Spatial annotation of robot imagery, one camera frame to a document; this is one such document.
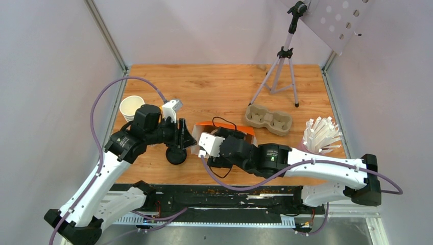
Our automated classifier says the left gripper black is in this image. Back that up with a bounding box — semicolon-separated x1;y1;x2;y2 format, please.
146;115;198;150

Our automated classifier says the orange paper bag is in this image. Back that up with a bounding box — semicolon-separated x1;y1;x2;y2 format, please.
190;117;258;179

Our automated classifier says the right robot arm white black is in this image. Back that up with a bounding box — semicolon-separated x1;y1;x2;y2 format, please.
198;130;382;213

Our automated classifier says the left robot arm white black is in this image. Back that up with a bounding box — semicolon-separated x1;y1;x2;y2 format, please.
44;104;197;244

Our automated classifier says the stack of white paper cups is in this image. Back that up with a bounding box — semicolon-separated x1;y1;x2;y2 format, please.
119;95;145;122

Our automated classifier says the brown cardboard cup carrier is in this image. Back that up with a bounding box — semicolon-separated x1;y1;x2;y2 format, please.
245;104;293;136

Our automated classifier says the pink holder with white straws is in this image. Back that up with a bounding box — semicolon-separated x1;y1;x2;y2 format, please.
297;116;343;155

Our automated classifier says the perforated grey metal panel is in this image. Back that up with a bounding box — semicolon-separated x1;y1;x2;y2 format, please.
282;0;375;55

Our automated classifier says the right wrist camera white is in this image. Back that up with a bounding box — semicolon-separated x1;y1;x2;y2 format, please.
198;132;225;158

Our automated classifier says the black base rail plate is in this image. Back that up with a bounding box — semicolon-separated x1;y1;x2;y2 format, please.
136;184;325;225

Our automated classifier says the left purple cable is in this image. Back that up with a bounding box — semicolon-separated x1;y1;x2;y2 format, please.
48;76;168;245

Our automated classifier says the silver camera tripod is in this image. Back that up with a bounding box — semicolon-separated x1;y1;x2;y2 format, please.
249;1;311;108

